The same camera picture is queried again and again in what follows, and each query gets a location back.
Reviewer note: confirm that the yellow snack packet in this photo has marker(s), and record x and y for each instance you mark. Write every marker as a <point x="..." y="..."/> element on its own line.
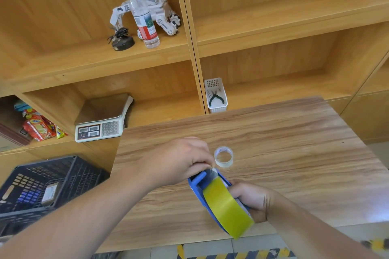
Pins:
<point x="60" y="133"/>

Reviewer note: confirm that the dark blue plastic crate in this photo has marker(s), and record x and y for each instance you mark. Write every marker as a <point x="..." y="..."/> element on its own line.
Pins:
<point x="76" y="176"/>

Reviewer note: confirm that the person's left forearm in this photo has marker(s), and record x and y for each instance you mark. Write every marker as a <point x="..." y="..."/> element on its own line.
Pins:
<point x="82" y="219"/>

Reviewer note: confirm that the blue tape dispenser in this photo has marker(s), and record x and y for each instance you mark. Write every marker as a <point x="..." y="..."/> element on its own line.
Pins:
<point x="197" y="187"/>

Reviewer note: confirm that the person's left fingers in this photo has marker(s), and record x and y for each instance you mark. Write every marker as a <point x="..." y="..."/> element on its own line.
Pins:
<point x="203" y="152"/>

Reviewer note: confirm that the teal packet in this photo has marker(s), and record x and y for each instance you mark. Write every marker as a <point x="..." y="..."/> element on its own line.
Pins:
<point x="22" y="105"/>

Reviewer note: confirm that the red snack packet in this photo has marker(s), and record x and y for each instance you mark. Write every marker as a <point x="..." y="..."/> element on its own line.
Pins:
<point x="38" y="126"/>

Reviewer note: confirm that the person's right hand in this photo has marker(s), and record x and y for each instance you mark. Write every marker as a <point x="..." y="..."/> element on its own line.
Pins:
<point x="256" y="199"/>

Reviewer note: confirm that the person's right forearm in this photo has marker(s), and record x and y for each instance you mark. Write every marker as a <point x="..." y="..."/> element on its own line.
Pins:
<point x="307" y="231"/>

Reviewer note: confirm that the wooden shelf unit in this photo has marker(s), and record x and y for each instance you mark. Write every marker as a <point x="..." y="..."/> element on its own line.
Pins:
<point x="273" y="25"/>

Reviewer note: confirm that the clear tape roll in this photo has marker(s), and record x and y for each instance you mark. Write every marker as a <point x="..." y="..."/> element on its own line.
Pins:
<point x="216" y="161"/>

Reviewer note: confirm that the yellow tape roll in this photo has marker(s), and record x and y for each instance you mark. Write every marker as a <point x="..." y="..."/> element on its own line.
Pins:
<point x="226" y="207"/>

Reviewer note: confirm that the white plastic basket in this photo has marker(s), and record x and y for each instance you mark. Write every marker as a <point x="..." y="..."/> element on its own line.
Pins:
<point x="217" y="109"/>

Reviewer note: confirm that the white digital weighing scale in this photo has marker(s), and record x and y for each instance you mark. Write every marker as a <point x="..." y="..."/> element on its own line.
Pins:
<point x="103" y="116"/>

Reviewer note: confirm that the clear red-capped water bottle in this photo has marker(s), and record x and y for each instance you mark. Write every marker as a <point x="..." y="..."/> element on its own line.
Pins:
<point x="146" y="22"/>

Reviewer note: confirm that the white robot dog toy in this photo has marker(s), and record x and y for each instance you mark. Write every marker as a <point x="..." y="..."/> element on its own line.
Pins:
<point x="161" y="10"/>

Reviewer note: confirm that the black spider toy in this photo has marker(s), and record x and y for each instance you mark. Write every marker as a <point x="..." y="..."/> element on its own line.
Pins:
<point x="123" y="41"/>

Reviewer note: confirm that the grey label card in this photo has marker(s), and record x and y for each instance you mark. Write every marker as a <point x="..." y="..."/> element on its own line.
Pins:
<point x="50" y="192"/>

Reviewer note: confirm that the person's left hand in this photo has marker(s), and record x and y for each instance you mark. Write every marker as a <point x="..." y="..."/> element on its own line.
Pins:
<point x="173" y="161"/>

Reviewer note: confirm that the person's right thumb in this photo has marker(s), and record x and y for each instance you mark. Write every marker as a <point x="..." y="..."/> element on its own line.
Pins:
<point x="236" y="188"/>

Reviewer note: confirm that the yellow black floor tape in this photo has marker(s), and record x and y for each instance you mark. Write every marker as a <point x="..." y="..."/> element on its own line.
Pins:
<point x="376" y="244"/>

